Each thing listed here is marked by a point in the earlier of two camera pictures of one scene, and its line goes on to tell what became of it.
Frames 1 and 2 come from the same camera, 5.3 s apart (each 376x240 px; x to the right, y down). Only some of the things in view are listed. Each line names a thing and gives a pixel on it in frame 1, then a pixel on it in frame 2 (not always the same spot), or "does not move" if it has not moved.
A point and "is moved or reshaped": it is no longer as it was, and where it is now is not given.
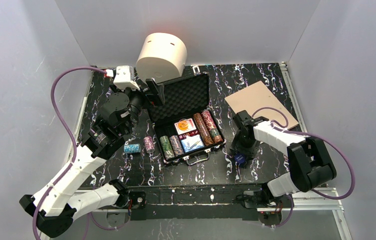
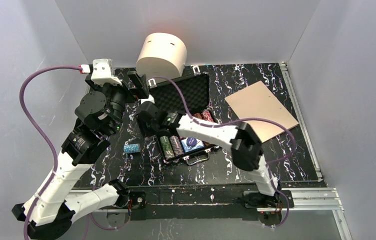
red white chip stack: [209, 120] does not move
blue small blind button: [240, 158] is moved or reshaped
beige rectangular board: [258, 95] does not move
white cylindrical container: [161, 56] does not move
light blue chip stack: [130, 148] does not move
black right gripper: [240, 152] → [144, 117]
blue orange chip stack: [176, 148] does not move
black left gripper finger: [153, 95] → [143, 91]
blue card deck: [191, 141] does not move
